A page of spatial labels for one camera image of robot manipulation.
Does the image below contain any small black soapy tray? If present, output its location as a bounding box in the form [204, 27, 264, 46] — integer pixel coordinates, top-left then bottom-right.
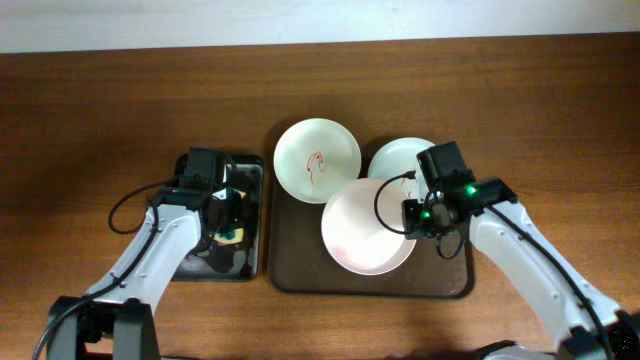
[173, 154, 264, 282]

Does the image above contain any white plate with red stain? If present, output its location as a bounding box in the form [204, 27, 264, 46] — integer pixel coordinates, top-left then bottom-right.
[273, 118, 362, 204]

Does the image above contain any pale green stained plate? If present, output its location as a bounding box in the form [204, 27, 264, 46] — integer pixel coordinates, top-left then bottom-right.
[367, 137, 434, 202]

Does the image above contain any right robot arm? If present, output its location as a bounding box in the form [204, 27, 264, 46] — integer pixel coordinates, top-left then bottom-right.
[402, 178, 639, 359]

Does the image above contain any green and yellow sponge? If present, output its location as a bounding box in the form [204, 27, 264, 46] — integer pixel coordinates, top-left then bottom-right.
[212, 187, 247, 247]

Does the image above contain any large brown serving tray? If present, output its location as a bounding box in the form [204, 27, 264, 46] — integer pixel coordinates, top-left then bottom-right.
[267, 182, 475, 300]

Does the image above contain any white front plate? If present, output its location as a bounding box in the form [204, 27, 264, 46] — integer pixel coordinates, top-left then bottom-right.
[321, 178, 416, 276]

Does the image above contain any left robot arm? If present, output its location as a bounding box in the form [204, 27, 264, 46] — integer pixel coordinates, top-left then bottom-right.
[32, 182, 230, 359]

